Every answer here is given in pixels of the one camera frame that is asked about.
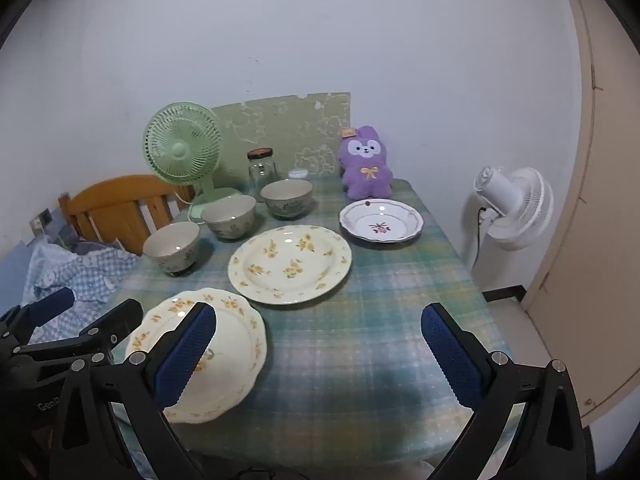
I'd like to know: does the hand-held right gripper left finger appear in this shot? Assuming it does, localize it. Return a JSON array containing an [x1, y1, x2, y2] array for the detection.
[[50, 301, 218, 480]]

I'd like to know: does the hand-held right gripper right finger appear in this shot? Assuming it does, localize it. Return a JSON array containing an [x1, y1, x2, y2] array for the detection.
[[420, 302, 588, 480]]

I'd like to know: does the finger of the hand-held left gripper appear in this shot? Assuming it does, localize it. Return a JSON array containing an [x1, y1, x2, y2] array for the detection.
[[10, 298, 144, 366], [0, 287, 76, 343]]

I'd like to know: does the scalloped yellow floral plate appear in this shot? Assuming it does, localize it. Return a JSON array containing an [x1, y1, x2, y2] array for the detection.
[[124, 287, 268, 425]]

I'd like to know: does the grey floral ceramic bowl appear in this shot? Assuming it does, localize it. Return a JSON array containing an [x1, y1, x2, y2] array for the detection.
[[201, 194, 257, 241], [143, 221, 201, 276], [260, 179, 315, 220]]

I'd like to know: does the round yellow floral plate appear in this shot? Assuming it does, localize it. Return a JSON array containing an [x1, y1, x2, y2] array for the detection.
[[228, 225, 353, 306]]

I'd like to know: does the white red-rimmed plate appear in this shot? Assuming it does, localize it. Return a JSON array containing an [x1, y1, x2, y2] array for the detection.
[[339, 199, 425, 246]]

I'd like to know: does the blue checked cloth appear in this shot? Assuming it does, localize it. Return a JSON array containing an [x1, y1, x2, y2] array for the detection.
[[20, 240, 141, 346]]

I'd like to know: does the grey cloth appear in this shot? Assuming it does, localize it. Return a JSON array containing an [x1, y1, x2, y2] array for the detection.
[[70, 237, 126, 257]]

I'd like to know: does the plaid tablecloth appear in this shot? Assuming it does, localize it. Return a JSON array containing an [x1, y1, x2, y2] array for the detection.
[[75, 177, 511, 471]]

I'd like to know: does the wooden chair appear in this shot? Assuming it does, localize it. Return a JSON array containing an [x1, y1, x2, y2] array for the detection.
[[57, 175, 196, 256]]

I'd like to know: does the white standing fan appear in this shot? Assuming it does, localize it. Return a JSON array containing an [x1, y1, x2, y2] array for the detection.
[[460, 166, 555, 271]]

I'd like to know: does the green desk fan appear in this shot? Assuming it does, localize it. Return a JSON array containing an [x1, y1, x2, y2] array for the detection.
[[143, 102, 241, 223]]

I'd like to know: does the glass jar with dark lid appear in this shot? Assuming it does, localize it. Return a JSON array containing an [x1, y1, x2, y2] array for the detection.
[[246, 147, 279, 198]]

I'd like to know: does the purple plush toy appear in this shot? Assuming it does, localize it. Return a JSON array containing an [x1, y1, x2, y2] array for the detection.
[[339, 125, 393, 200]]

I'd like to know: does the black fan cable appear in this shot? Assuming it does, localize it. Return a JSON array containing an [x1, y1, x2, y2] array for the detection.
[[472, 207, 488, 271]]

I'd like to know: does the green printed wall sheet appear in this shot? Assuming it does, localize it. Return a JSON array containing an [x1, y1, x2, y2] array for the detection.
[[210, 92, 351, 178]]

